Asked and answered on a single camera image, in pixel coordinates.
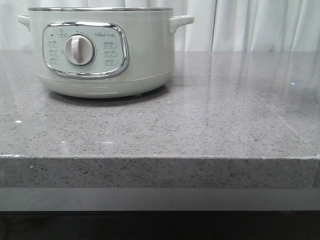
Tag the pale green electric cooking pot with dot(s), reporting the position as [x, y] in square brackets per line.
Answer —
[103, 52]

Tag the white pleated curtain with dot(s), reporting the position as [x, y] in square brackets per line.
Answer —
[219, 25]

